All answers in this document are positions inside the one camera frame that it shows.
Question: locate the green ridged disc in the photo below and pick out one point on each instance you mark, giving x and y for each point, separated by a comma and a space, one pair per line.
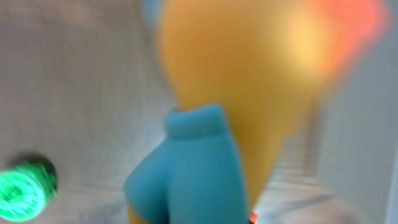
28, 186

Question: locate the yellow duck toy blue hat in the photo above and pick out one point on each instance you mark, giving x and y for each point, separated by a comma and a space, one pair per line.
244, 74

